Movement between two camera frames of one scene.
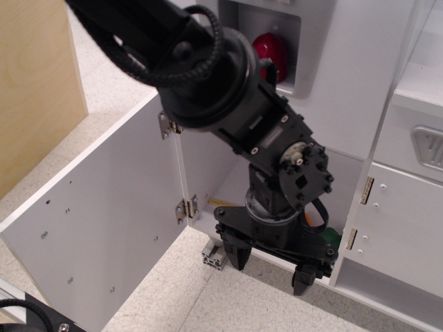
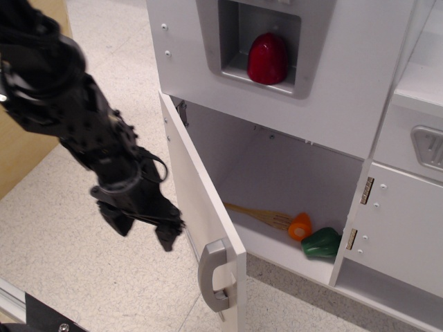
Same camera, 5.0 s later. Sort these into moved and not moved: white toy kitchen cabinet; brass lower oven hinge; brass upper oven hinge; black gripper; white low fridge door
Moved: white low fridge door; black gripper
Not moved: brass lower oven hinge; brass upper oven hinge; white toy kitchen cabinet
